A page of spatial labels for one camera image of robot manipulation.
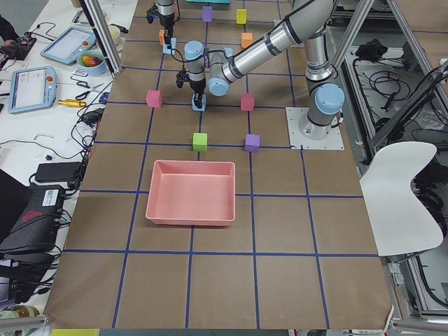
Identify cream bowl with lemon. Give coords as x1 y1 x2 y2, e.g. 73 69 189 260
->
108 24 121 46

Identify purple block left side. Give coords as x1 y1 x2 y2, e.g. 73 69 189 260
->
244 133 260 153

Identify light blue block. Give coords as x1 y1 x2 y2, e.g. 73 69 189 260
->
162 37 176 55
192 94 207 112

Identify red block near base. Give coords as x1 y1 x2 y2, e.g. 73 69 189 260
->
240 93 255 111

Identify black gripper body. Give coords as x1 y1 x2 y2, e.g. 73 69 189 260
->
188 78 206 95
162 15 174 39

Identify purple block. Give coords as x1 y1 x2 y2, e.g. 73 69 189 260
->
202 6 213 22
244 133 260 153

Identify pink plastic bin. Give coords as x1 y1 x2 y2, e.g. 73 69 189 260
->
146 160 236 227

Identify black power adapter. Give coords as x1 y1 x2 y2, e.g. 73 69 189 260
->
34 162 81 183

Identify person at desk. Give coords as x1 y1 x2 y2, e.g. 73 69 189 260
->
0 17 29 62

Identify scissors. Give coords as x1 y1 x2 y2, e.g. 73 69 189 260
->
75 80 102 101

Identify green foam block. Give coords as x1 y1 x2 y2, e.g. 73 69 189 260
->
192 132 208 153

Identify orange block near base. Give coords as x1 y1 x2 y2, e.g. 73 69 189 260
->
241 32 253 49

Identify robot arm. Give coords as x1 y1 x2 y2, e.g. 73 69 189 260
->
156 0 175 49
176 0 335 111

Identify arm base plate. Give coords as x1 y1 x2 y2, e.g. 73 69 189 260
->
286 107 344 151

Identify far teach pendant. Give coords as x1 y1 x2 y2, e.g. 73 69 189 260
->
40 27 97 65

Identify yellow foam block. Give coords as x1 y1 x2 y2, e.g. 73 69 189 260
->
236 8 247 25

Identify near teach pendant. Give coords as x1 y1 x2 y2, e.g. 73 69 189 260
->
8 66 57 114

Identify purple block right side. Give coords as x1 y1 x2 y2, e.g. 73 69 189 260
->
202 6 213 22

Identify gold metal cylinder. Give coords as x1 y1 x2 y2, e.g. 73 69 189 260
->
58 99 87 108

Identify cyan plastic bin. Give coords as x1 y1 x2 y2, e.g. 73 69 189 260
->
186 0 231 4

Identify orange block front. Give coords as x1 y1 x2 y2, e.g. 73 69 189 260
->
158 29 165 46

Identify teach pendant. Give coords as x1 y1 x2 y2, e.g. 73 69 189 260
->
40 27 97 65
8 66 57 114

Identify white chair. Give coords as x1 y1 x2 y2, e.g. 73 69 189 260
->
360 141 443 256

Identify green bowl with fruit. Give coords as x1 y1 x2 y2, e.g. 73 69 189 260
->
77 50 107 76

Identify red block left front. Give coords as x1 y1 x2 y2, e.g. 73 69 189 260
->
146 90 162 108

